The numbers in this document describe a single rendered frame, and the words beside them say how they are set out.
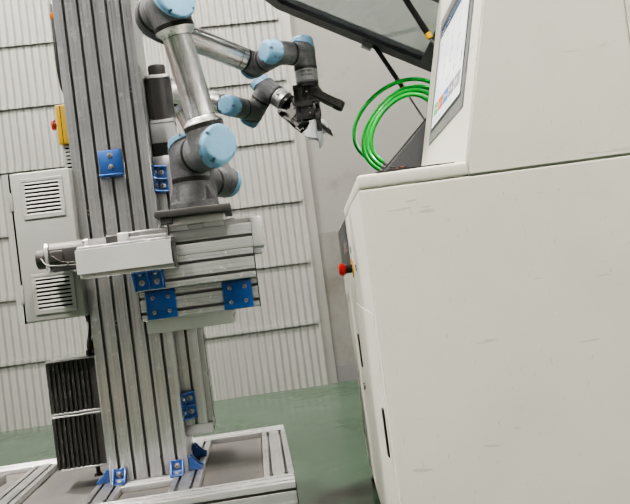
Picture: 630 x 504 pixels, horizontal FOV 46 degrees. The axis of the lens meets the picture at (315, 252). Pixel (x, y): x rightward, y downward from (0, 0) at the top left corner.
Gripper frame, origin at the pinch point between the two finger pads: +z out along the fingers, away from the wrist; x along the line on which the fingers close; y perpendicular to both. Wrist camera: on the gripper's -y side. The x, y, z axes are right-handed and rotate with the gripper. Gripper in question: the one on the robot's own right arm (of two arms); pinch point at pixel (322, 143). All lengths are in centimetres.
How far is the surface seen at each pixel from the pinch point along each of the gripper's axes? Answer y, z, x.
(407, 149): -23.9, 9.0, 23.2
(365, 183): -5, 25, 93
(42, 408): 210, 110, -284
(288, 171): 18, -36, -301
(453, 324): -18, 55, 93
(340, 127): -25, -64, -309
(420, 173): -16, 25, 93
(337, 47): -31, -125, -310
